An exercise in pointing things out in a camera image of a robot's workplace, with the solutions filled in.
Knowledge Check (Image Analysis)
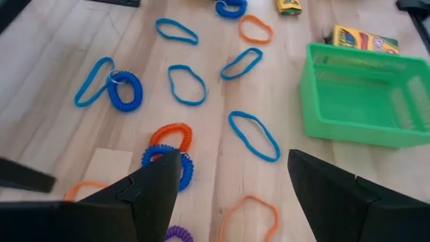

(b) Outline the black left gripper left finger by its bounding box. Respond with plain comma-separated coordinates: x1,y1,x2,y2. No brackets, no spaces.
81,149,183,242

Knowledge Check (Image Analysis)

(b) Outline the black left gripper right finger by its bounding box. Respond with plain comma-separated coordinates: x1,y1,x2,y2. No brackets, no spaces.
288,149,430,242

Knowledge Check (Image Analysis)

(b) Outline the blue spiral wrist coil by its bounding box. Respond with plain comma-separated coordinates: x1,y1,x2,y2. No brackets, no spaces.
140,144,195,193
106,70,144,113
214,0,249,20

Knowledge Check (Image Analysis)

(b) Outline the purple spiral wrist coil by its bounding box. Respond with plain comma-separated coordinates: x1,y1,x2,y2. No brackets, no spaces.
164,225,195,242

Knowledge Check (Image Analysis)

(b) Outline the orange spiral wrist coil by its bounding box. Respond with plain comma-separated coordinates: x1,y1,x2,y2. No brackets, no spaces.
148,122,194,159

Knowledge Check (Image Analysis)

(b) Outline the blue rubber band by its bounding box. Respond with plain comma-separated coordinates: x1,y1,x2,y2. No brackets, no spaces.
228,110,282,163
220,47,264,81
167,64,207,107
74,56,116,109
155,17,200,46

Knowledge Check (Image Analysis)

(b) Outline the yellow green crayon box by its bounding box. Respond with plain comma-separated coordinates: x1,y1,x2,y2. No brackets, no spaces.
323,24,400,55

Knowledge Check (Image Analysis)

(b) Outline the orange rubber band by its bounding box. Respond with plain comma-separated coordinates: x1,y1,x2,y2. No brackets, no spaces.
218,194,281,242
63,180,109,202
239,14,274,46

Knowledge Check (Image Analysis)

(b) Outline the small four-crayon box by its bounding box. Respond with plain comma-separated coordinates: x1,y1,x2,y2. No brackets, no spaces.
275,0,302,16

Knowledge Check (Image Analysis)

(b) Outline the green plastic slotted basket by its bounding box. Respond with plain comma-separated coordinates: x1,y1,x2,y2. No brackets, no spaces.
299,42,430,149

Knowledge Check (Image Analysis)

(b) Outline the black mesh monitor riser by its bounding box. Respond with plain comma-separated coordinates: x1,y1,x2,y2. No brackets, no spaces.
0,0,141,194

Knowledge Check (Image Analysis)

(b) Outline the black aluminium rig frame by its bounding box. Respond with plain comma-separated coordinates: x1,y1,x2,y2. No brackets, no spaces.
395,0,430,56

